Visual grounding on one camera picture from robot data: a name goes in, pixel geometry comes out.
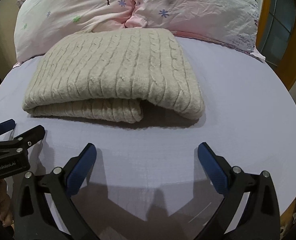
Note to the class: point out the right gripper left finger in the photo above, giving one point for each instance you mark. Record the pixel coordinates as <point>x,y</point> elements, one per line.
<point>33,218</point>

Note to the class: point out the lavender bed sheet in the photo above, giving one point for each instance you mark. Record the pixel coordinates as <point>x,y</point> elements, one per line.
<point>147,182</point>

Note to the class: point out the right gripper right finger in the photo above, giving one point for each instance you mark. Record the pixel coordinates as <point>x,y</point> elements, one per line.
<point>261,216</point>

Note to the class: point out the wooden window frame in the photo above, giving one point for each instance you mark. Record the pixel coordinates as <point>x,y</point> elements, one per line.
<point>276,38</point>

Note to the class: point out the beige cable knit sweater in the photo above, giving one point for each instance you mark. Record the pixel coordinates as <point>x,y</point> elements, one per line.
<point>106,76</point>

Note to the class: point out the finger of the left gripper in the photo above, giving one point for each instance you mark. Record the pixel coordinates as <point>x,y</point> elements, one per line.
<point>28,138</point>
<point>7,126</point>

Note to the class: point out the left hand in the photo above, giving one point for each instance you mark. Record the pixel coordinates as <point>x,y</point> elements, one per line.
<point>6,216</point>

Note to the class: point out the pink floral duvet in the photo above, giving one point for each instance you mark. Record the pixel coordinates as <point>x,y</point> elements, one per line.
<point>42,23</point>

